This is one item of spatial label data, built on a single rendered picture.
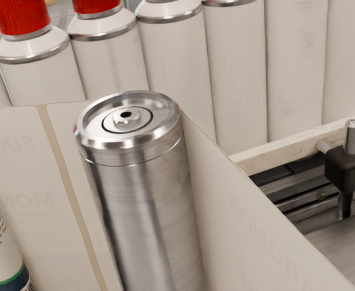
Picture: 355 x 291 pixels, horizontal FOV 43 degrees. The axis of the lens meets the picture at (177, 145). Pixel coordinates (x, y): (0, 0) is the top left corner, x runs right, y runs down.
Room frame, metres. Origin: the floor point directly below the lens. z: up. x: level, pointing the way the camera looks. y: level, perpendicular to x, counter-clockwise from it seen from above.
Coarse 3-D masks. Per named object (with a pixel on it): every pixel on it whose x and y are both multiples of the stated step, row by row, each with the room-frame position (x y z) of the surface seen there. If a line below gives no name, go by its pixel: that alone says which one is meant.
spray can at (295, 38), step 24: (264, 0) 0.36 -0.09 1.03; (288, 0) 0.34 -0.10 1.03; (312, 0) 0.34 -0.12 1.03; (288, 24) 0.34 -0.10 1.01; (312, 24) 0.34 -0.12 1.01; (288, 48) 0.34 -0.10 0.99; (312, 48) 0.34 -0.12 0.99; (288, 72) 0.34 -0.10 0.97; (312, 72) 0.34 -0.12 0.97; (288, 96) 0.34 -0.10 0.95; (312, 96) 0.34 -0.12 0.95; (288, 120) 0.34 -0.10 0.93; (312, 120) 0.34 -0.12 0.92
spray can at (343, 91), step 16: (336, 0) 0.36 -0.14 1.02; (352, 0) 0.35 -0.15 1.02; (336, 16) 0.35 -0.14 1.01; (352, 16) 0.35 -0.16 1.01; (336, 32) 0.35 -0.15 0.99; (352, 32) 0.35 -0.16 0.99; (336, 48) 0.35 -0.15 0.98; (352, 48) 0.35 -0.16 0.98; (336, 64) 0.35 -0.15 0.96; (352, 64) 0.35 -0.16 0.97; (336, 80) 0.35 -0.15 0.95; (352, 80) 0.35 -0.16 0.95; (336, 96) 0.35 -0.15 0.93; (352, 96) 0.35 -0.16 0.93; (336, 112) 0.35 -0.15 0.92; (352, 112) 0.35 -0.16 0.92
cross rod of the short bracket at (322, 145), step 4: (320, 140) 0.32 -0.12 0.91; (324, 140) 0.32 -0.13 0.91; (316, 144) 0.32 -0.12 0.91; (320, 144) 0.32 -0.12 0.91; (324, 144) 0.31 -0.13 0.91; (328, 144) 0.31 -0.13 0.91; (316, 148) 0.32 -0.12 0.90; (320, 148) 0.31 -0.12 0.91; (324, 148) 0.31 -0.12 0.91; (328, 148) 0.31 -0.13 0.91; (320, 152) 0.31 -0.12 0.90; (324, 152) 0.31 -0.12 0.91
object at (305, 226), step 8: (336, 208) 0.32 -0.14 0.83; (352, 208) 0.31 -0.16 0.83; (312, 216) 0.31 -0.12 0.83; (320, 216) 0.31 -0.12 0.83; (328, 216) 0.31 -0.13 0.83; (336, 216) 0.31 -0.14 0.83; (296, 224) 0.31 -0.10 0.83; (304, 224) 0.30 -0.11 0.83; (312, 224) 0.30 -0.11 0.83; (320, 224) 0.30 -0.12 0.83; (304, 232) 0.29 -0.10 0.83
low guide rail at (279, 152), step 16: (320, 128) 0.33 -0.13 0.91; (336, 128) 0.33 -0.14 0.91; (272, 144) 0.32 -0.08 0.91; (288, 144) 0.32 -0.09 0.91; (304, 144) 0.32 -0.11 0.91; (336, 144) 0.33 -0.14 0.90; (240, 160) 0.31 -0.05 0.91; (256, 160) 0.31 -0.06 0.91; (272, 160) 0.31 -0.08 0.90; (288, 160) 0.32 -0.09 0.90
